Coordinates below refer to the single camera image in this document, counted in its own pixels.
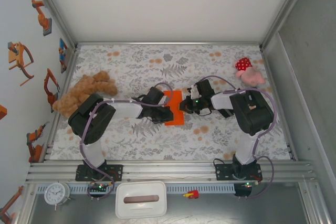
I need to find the blue conveyor wall sticker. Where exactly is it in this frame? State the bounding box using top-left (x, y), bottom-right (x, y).
top-left (58, 37), bottom-right (69, 74)

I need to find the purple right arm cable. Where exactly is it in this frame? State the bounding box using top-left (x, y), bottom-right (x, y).
top-left (199, 75), bottom-right (277, 200)

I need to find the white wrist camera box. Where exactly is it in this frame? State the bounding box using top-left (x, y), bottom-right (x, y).
top-left (189, 84), bottom-right (202, 101)
top-left (157, 94), bottom-right (172, 109)

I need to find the small controller board with LEDs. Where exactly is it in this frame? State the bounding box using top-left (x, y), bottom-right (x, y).
top-left (241, 181), bottom-right (260, 190)
top-left (88, 181), bottom-right (112, 193)

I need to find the orange paper sheet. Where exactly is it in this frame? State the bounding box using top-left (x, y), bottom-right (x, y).
top-left (163, 90), bottom-right (185, 126)

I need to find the white alarm clock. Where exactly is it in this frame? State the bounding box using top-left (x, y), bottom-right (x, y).
top-left (43, 182), bottom-right (71, 211)

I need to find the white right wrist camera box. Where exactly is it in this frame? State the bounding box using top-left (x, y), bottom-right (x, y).
top-left (189, 84), bottom-right (202, 101)

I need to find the thin white string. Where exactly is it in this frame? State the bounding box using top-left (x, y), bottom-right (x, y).
top-left (141, 174), bottom-right (209, 181)

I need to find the orange clamp wall sticker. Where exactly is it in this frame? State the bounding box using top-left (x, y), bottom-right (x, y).
top-left (7, 41), bottom-right (35, 87)

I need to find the floral printed table mat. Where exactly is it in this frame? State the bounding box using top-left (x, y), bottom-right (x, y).
top-left (49, 44), bottom-right (292, 162)

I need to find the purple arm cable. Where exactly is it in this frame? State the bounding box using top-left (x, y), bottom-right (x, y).
top-left (199, 75), bottom-right (277, 200)
top-left (79, 82), bottom-right (174, 201)

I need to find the white tissue box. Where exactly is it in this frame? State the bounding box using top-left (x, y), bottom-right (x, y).
top-left (115, 180), bottom-right (168, 219)

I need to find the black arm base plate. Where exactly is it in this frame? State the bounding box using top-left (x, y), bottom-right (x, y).
top-left (214, 163), bottom-right (263, 182)
top-left (75, 164), bottom-right (124, 182)

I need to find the white slotted cable duct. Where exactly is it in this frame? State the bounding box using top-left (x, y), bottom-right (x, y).
top-left (35, 183), bottom-right (236, 194)

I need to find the brown teddy bear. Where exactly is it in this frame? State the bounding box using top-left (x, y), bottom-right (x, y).
top-left (52, 71), bottom-right (119, 118)

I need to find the aluminium enclosure frame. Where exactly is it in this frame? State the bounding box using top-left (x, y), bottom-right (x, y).
top-left (25, 0), bottom-right (333, 224)

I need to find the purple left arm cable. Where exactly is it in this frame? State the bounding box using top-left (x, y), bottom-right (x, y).
top-left (79, 82), bottom-right (174, 201)

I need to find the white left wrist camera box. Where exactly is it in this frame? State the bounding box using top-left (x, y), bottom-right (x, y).
top-left (157, 94), bottom-right (172, 109)

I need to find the pink plush toy, dotted cap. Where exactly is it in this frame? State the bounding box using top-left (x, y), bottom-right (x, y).
top-left (234, 57), bottom-right (266, 87)

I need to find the small red yellow toy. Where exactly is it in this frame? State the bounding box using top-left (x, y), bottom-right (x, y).
top-left (183, 190), bottom-right (200, 200)

